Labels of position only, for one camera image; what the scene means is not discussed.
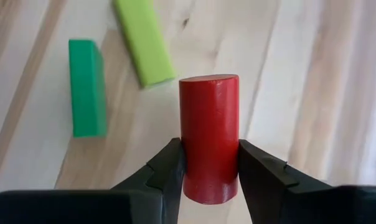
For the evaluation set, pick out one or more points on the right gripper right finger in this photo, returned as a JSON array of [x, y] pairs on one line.
[[300, 202]]

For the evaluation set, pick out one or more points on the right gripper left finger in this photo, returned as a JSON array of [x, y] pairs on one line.
[[82, 208]]

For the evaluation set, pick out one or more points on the red cylinder block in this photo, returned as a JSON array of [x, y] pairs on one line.
[[209, 124]]

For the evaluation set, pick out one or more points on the lime green plank block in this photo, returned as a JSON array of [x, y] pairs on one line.
[[144, 40]]

